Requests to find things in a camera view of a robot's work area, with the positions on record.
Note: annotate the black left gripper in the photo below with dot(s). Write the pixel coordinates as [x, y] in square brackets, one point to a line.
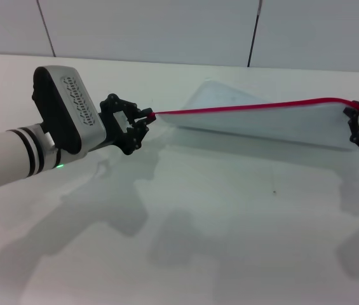
[117, 133]

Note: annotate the clear document bag red zipper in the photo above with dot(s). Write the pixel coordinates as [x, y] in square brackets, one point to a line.
[246, 124]

